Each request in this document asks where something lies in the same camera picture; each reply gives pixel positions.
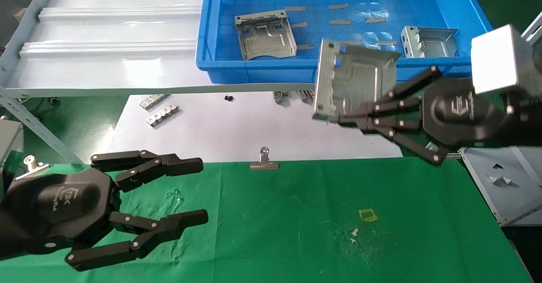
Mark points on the white paper sheet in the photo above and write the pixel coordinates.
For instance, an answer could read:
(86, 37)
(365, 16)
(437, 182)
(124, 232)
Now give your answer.
(237, 130)

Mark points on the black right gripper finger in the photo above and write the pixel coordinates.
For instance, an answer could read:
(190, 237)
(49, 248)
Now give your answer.
(398, 124)
(398, 105)

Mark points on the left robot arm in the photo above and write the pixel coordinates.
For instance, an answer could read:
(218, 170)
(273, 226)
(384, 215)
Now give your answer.
(4, 232)

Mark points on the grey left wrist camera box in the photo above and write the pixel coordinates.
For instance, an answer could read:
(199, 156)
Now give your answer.
(8, 143)

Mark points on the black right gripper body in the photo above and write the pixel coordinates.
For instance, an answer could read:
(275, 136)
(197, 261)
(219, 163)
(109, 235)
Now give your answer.
(457, 113)

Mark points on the grey perforated angle bar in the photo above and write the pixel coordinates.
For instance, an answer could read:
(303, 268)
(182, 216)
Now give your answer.
(38, 128)
(535, 26)

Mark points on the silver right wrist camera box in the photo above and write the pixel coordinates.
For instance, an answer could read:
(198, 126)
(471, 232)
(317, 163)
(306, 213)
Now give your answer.
(499, 58)

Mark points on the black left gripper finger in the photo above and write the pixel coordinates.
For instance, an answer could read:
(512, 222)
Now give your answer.
(186, 219)
(182, 165)

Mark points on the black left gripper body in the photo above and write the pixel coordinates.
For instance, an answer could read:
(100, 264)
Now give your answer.
(63, 206)

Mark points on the blue plastic bin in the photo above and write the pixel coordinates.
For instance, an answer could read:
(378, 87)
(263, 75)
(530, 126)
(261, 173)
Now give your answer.
(262, 73)

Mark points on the yellow square mark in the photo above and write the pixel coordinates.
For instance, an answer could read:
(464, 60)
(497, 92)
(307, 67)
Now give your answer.
(368, 215)

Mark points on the grey sheet metal bracket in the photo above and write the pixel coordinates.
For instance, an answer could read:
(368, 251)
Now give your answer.
(436, 43)
(264, 41)
(360, 79)

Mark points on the white corrugated shelf panel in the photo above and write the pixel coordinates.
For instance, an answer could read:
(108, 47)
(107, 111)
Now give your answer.
(106, 67)

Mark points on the small toothed metal strip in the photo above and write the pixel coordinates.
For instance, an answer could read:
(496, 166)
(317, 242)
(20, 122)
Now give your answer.
(311, 95)
(303, 95)
(278, 96)
(163, 115)
(153, 101)

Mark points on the clear plastic film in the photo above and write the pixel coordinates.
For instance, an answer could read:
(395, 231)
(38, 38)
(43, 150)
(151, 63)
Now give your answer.
(372, 9)

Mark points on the grey tape strip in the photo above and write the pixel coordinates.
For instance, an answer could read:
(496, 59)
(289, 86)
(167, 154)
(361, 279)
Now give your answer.
(338, 6)
(300, 25)
(295, 9)
(340, 21)
(385, 43)
(305, 47)
(376, 20)
(345, 42)

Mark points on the green table cloth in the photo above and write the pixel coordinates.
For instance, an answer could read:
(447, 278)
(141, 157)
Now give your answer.
(275, 223)

